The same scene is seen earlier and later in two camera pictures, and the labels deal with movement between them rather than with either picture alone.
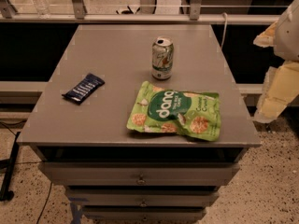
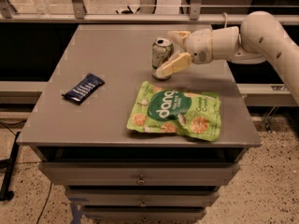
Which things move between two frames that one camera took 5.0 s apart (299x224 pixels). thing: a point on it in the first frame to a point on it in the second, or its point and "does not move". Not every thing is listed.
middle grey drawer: [177, 198] does not move
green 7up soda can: [162, 57] does not move
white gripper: [289, 35] to [200, 46]
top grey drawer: [139, 173] does not move
